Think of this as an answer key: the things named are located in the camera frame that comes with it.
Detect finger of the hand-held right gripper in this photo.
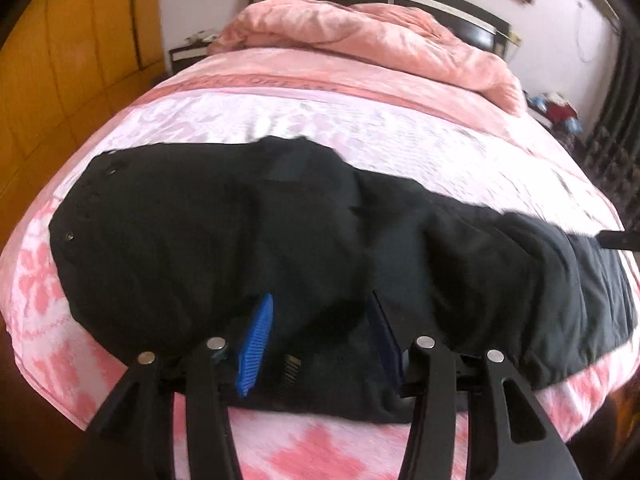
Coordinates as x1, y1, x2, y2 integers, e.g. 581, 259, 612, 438
597, 230, 640, 251

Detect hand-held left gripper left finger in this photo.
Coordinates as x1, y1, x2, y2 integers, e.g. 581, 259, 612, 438
87, 292, 275, 480

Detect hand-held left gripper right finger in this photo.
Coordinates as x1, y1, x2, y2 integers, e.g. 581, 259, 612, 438
367, 294, 583, 480

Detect black pants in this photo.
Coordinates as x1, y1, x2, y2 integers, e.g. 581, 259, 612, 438
49, 135, 640, 423

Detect dark patterned curtain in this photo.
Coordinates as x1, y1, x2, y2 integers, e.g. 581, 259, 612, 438
575, 5, 640, 231

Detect red cloth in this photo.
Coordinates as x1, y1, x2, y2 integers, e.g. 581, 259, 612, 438
546, 101, 577, 124

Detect pink floral bed blanket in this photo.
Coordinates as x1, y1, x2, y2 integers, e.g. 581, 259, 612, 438
0, 50, 640, 480

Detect dark wooden headboard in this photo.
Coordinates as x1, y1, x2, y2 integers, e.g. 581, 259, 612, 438
250, 0, 513, 63

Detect dark bedside table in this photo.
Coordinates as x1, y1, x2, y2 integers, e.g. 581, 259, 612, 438
167, 35, 221, 78

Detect pink quilt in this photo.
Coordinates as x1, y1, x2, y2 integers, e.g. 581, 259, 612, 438
207, 1, 526, 113

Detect yellow wooden wardrobe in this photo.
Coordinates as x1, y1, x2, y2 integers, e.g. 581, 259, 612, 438
0, 0, 168, 211

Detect white wall cable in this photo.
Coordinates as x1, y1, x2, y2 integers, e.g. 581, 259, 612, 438
574, 2, 591, 64

